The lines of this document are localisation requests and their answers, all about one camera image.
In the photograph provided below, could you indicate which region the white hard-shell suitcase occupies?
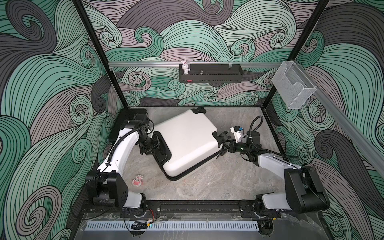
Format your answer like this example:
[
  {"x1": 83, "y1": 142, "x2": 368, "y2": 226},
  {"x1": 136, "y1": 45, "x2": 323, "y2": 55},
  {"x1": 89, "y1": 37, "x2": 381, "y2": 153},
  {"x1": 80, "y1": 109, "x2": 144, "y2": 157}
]
[{"x1": 154, "y1": 107, "x2": 226, "y2": 181}]

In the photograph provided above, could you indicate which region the white bunny figurine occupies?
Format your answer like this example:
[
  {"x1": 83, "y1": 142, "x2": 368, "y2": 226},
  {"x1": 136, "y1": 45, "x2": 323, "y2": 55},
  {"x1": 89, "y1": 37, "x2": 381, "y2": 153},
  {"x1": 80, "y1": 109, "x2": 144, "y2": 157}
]
[{"x1": 182, "y1": 60, "x2": 191, "y2": 75}]

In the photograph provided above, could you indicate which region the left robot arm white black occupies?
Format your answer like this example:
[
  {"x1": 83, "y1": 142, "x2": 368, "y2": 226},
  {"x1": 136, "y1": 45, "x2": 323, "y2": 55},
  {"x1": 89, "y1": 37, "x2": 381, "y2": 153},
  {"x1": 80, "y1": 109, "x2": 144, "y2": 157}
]
[{"x1": 85, "y1": 109, "x2": 230, "y2": 213}]

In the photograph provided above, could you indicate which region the aluminium wall rail back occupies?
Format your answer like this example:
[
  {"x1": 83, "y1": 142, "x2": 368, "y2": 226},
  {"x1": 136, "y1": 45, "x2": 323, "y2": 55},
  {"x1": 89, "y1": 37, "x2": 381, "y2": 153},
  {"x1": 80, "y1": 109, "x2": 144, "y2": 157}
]
[{"x1": 109, "y1": 61, "x2": 282, "y2": 69}]

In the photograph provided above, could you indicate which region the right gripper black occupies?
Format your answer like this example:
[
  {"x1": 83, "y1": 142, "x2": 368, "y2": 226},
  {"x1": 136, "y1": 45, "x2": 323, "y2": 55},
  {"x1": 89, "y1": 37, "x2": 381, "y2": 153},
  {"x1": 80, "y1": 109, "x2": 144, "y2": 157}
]
[{"x1": 221, "y1": 138, "x2": 251, "y2": 155}]

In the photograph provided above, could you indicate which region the black flat case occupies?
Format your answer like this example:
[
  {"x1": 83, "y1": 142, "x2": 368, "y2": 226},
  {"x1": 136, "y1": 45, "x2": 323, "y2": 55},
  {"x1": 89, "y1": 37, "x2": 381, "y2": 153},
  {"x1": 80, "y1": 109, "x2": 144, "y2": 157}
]
[{"x1": 108, "y1": 109, "x2": 150, "y2": 144}]

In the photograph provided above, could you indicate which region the aluminium wall rail right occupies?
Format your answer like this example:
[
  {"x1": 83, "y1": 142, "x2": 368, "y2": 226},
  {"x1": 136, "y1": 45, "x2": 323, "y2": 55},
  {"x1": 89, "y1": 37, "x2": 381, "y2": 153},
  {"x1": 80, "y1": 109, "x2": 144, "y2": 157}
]
[{"x1": 297, "y1": 64, "x2": 384, "y2": 175}]

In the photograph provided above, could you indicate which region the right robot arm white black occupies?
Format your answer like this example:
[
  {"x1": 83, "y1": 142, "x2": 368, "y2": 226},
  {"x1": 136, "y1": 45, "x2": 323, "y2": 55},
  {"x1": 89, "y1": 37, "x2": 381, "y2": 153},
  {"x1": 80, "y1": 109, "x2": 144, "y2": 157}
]
[{"x1": 219, "y1": 116, "x2": 331, "y2": 218}]

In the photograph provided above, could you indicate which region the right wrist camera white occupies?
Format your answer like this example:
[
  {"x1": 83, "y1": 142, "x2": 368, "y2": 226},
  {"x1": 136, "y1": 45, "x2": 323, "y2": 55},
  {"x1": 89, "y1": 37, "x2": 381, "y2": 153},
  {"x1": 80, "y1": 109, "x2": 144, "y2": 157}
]
[{"x1": 230, "y1": 126, "x2": 244, "y2": 143}]

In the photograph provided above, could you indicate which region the aluminium wall rail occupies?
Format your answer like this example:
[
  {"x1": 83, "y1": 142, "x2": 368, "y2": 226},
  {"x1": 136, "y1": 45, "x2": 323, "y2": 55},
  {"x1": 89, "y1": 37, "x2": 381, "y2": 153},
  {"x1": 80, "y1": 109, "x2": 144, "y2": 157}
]
[
  {"x1": 109, "y1": 61, "x2": 282, "y2": 69},
  {"x1": 297, "y1": 64, "x2": 384, "y2": 175}
]

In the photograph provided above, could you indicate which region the clear acrylic wall box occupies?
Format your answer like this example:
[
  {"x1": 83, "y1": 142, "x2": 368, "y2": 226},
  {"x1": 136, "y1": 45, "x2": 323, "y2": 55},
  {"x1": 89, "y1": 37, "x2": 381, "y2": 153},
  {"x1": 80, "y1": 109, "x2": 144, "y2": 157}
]
[{"x1": 272, "y1": 61, "x2": 317, "y2": 110}]

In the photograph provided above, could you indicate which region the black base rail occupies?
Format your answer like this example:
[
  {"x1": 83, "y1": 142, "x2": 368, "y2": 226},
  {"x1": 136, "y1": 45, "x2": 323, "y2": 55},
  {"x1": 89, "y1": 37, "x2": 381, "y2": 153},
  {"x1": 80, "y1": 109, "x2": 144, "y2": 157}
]
[{"x1": 82, "y1": 200, "x2": 300, "y2": 220}]

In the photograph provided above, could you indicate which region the black wall shelf tray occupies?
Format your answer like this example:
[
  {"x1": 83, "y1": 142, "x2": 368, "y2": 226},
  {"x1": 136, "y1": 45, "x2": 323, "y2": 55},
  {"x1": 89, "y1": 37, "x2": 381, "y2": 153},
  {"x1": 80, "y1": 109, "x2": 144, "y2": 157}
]
[{"x1": 179, "y1": 64, "x2": 244, "y2": 85}]

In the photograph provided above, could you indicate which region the pink cartoon figure toy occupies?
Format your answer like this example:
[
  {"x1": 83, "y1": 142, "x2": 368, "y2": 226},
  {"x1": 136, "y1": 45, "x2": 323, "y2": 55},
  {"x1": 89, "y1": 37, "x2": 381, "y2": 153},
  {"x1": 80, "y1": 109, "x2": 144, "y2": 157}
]
[{"x1": 132, "y1": 175, "x2": 144, "y2": 187}]

